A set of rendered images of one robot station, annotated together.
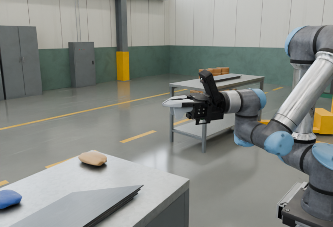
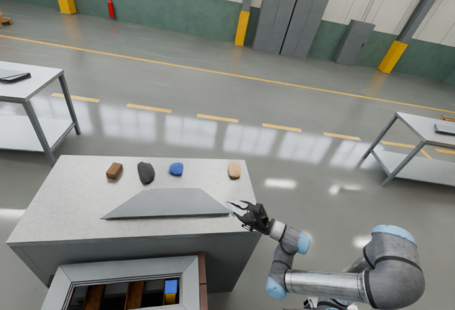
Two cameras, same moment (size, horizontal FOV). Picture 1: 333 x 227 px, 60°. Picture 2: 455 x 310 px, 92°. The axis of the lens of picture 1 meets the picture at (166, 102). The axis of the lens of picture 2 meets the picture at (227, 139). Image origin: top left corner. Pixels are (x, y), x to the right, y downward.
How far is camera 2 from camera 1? 0.77 m
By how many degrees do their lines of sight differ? 44
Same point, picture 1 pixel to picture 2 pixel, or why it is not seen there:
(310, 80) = (330, 283)
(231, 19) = not seen: outside the picture
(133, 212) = (210, 225)
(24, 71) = (300, 37)
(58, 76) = (326, 48)
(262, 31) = not seen: outside the picture
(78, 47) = (357, 26)
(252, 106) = (289, 248)
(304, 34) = (382, 244)
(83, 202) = (196, 199)
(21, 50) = (307, 19)
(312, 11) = not seen: outside the picture
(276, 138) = (269, 285)
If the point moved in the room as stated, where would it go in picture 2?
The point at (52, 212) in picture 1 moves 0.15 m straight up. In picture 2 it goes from (181, 194) to (182, 179)
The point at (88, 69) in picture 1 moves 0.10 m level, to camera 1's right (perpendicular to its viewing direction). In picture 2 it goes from (355, 50) to (357, 51)
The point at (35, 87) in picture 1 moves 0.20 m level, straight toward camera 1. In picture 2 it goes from (303, 52) to (302, 53)
